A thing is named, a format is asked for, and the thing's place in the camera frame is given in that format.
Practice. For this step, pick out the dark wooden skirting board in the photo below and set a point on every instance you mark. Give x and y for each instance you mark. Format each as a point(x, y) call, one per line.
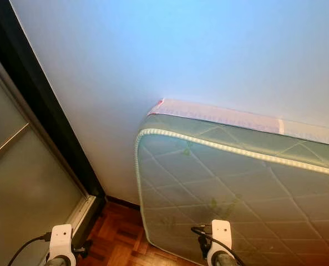
point(122, 203)

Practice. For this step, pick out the green quilted mattress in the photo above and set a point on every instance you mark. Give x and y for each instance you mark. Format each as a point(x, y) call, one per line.
point(242, 194)

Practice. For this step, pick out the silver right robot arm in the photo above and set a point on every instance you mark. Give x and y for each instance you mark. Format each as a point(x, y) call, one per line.
point(224, 260)

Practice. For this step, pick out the black door frame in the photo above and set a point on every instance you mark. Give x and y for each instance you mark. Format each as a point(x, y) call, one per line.
point(36, 83)

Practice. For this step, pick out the frosted glass sliding door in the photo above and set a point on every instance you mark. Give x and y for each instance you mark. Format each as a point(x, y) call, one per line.
point(31, 199)

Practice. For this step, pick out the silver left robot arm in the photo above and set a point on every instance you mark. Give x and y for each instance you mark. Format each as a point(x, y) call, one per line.
point(57, 263)

